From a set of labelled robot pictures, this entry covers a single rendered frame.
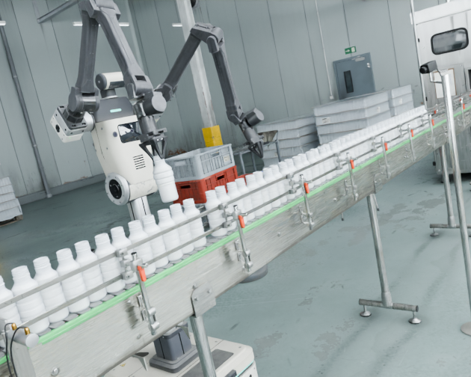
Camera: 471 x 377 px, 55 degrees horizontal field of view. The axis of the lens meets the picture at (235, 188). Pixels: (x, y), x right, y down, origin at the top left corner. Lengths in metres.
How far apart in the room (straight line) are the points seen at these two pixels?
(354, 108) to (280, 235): 6.38
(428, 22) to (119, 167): 4.69
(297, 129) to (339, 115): 0.94
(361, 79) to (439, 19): 6.46
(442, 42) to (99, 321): 5.33
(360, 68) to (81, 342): 11.48
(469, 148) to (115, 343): 5.26
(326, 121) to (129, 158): 6.52
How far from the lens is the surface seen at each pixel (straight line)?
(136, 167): 2.14
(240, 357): 2.40
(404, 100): 10.15
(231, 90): 2.13
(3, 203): 11.10
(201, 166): 4.07
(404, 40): 11.99
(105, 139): 2.11
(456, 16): 6.02
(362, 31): 12.37
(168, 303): 1.45
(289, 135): 8.93
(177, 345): 2.40
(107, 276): 1.34
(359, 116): 8.13
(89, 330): 1.30
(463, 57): 5.99
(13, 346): 1.15
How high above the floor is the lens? 1.43
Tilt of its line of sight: 10 degrees down
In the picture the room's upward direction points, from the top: 12 degrees counter-clockwise
